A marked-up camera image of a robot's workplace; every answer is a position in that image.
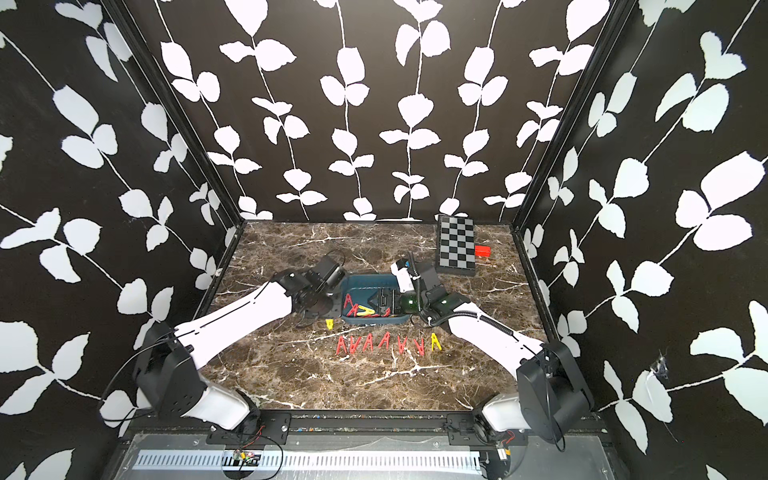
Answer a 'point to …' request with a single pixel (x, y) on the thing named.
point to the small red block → (482, 251)
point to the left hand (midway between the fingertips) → (339, 306)
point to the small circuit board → (245, 459)
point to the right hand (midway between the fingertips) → (377, 297)
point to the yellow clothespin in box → (368, 312)
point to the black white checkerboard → (455, 246)
